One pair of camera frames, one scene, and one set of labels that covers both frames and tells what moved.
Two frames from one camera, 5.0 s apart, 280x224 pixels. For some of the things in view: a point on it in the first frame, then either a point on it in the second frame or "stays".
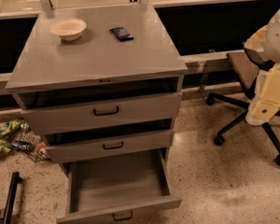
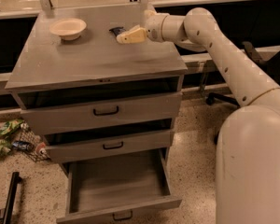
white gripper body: x=278 y=37 → x=153 y=27
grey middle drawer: x=74 y=147 stays
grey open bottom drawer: x=113 y=189 stays
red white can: x=41 y=149 stays
